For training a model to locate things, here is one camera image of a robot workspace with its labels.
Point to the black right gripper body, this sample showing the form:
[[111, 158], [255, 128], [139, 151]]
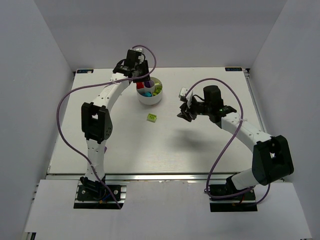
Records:
[[189, 109]]

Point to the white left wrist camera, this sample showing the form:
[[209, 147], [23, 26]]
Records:
[[139, 51]]

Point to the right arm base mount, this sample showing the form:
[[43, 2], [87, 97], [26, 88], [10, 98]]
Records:
[[241, 203]]

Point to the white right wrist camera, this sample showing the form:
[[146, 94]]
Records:
[[186, 96]]

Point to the white round divided container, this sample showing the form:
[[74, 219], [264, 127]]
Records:
[[150, 100]]

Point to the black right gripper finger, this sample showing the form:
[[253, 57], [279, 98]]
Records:
[[186, 116], [186, 107]]

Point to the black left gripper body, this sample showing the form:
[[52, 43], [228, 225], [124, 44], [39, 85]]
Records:
[[141, 74]]

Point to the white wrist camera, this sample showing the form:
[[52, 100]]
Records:
[[186, 96], [139, 51]]

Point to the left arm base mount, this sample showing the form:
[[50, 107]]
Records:
[[88, 200]]

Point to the light green upturned lego brick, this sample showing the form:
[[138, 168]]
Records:
[[151, 118]]

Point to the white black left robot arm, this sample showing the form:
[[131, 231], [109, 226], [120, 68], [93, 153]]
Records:
[[96, 123]]

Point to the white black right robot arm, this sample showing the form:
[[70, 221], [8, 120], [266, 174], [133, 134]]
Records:
[[271, 156]]

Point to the teal lego brick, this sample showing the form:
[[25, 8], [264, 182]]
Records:
[[147, 94]]

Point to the red lego inside container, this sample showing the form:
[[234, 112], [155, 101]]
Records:
[[139, 85]]

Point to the purple half-round lego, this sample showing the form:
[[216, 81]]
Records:
[[149, 84]]

